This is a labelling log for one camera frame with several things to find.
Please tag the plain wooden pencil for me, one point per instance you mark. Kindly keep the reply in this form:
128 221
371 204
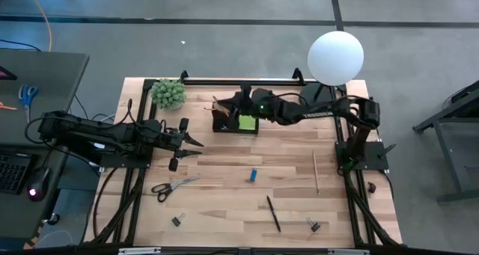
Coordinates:
316 172

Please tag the green potted plant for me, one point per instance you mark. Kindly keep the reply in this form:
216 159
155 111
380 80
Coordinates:
168 94

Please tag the grey side desk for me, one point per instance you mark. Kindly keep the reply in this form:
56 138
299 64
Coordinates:
48 83

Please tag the black computer mouse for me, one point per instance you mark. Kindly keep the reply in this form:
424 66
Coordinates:
37 184

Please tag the black mesh desk organizer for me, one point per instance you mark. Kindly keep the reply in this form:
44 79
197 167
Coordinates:
224 128

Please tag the orange pen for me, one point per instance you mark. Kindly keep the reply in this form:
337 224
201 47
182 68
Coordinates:
7 107

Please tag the silver metal bracket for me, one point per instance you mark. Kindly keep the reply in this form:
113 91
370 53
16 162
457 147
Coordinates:
139 251
348 251

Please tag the black binder clip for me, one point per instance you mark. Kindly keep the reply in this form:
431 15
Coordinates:
314 226
177 220

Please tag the black pen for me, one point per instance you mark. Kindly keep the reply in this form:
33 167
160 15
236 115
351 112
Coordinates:
274 214

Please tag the green sticky note pad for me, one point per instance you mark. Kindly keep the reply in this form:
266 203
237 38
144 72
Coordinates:
247 122

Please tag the black keyboard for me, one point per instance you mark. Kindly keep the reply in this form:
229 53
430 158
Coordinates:
13 172

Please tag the dark tablet red edge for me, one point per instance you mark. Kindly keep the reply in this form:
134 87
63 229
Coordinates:
6 74

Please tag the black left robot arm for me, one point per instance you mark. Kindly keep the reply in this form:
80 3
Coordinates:
93 131

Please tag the black metal table frame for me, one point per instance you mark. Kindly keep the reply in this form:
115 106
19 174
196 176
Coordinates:
239 82

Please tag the dark metal cart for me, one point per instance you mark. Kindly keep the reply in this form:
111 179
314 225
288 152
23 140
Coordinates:
453 135

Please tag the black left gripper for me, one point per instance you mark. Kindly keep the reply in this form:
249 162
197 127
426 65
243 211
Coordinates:
173 143

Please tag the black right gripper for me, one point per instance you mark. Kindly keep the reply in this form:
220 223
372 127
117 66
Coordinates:
258 103

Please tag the small brown knob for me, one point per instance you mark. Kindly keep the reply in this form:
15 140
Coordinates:
372 187

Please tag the white globe table lamp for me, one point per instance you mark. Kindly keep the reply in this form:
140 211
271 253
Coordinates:
335 58

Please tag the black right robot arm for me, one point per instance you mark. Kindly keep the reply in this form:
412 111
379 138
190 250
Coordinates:
318 113

